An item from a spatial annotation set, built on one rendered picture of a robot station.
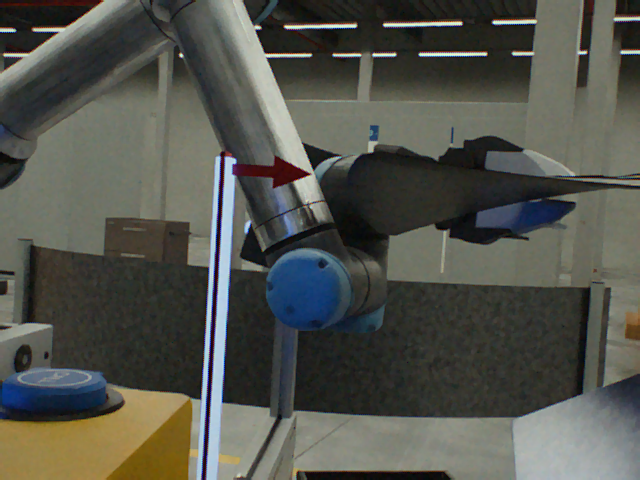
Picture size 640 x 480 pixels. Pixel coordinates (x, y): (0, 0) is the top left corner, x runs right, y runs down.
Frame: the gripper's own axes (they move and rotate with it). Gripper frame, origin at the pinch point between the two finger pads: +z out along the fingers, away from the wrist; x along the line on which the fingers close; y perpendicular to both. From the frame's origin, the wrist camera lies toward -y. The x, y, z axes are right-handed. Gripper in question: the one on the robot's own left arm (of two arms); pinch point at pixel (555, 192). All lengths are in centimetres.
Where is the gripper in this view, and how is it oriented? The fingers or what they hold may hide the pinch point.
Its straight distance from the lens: 64.4
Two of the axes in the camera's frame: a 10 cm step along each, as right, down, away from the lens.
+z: 5.3, 0.8, -8.4
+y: 8.3, 1.3, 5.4
